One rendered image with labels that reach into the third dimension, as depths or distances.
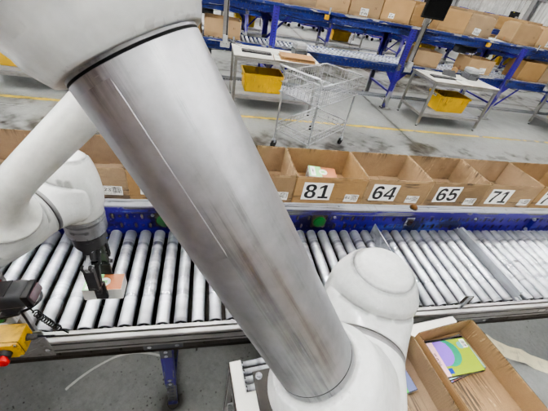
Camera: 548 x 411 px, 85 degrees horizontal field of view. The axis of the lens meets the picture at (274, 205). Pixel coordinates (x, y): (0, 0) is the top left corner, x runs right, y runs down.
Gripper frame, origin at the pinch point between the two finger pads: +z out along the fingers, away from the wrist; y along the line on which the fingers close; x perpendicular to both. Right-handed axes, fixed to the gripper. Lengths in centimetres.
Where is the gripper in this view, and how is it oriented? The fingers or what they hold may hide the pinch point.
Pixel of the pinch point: (103, 281)
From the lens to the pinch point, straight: 99.8
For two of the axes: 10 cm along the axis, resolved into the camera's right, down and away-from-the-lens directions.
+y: 1.6, 6.4, -7.5
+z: -1.6, 7.7, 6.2
